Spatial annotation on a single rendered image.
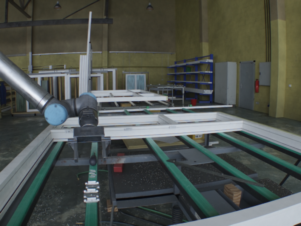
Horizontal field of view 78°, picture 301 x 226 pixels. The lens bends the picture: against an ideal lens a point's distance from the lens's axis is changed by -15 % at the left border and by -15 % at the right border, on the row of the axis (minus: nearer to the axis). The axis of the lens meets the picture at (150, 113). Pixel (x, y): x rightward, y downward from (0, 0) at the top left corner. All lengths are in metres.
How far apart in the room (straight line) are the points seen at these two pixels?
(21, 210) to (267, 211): 0.67
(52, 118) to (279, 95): 7.79
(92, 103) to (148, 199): 0.63
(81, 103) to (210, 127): 0.93
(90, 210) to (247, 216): 0.43
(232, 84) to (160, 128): 9.26
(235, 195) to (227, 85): 9.48
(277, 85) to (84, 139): 7.60
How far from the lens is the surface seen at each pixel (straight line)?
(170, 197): 1.32
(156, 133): 1.44
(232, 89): 10.58
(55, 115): 0.90
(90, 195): 0.73
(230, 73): 10.52
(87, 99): 1.03
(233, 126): 1.68
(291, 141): 1.38
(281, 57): 8.26
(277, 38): 8.29
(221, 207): 1.02
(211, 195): 1.10
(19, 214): 0.71
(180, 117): 1.92
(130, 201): 1.28
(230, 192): 1.08
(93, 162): 0.96
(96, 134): 0.91
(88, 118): 0.92
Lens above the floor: 1.24
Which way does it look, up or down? 9 degrees down
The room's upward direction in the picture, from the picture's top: straight up
